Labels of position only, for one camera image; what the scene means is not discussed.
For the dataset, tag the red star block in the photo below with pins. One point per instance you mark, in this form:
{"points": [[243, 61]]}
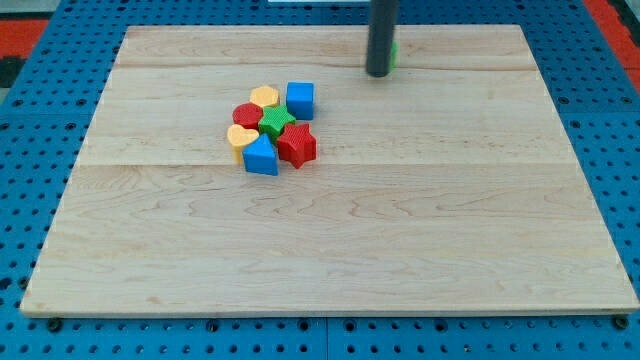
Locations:
{"points": [[297, 145]]}

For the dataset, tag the green star block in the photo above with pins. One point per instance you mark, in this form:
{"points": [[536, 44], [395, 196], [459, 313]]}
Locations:
{"points": [[274, 120]]}

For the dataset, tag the green circle block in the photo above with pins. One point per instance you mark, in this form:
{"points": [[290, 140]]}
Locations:
{"points": [[393, 56]]}

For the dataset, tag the blue triangle block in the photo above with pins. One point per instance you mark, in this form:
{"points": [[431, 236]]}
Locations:
{"points": [[260, 157]]}

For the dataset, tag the blue cube block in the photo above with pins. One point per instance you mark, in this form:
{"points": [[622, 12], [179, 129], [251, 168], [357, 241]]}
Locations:
{"points": [[300, 100]]}

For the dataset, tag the yellow heart block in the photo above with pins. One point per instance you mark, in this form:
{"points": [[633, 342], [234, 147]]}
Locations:
{"points": [[239, 138]]}

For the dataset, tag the red cylinder block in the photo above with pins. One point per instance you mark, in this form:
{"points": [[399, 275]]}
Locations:
{"points": [[247, 115]]}

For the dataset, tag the yellow hexagon block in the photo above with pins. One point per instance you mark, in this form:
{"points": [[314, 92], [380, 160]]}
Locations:
{"points": [[265, 96]]}

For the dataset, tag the light wooden board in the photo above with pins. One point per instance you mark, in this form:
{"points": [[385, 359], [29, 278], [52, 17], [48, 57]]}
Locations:
{"points": [[448, 188]]}

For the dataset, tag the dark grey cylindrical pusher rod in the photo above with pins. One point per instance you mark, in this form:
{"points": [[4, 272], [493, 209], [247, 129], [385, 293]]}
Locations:
{"points": [[381, 28]]}

